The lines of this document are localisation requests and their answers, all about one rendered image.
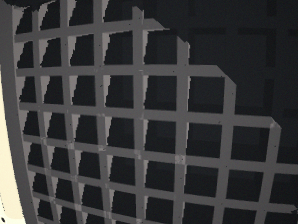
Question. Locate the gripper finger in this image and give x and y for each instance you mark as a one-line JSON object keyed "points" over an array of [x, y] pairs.
{"points": [[8, 189]]}

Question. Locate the black well plate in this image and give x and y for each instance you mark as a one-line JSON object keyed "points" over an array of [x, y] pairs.
{"points": [[178, 46]]}

